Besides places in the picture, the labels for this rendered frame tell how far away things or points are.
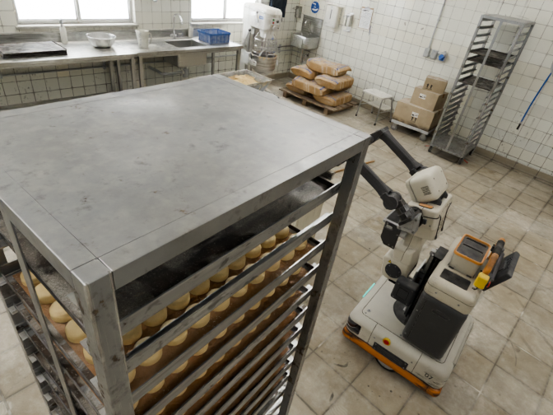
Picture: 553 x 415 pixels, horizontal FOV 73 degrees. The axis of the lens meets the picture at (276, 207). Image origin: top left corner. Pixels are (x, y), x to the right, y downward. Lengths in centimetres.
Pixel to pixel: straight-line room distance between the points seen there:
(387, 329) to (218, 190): 209
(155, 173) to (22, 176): 18
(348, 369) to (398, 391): 32
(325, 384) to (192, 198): 210
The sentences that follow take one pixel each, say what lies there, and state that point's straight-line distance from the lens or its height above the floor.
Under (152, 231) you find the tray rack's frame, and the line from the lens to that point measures 48.
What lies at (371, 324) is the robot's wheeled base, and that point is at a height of 27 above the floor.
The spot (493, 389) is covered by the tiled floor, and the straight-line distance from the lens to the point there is 302.
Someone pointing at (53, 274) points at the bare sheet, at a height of 167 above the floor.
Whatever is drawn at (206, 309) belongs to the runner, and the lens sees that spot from 69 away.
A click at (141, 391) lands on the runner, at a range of 71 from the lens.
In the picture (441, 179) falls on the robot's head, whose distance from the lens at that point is 223.
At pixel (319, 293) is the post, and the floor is 134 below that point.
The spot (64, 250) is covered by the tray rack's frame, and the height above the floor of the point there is 182.
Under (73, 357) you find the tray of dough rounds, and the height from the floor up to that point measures 149.
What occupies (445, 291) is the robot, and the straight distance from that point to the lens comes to 219.
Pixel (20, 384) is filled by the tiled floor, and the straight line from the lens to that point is 266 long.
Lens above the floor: 212
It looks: 34 degrees down
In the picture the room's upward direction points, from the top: 9 degrees clockwise
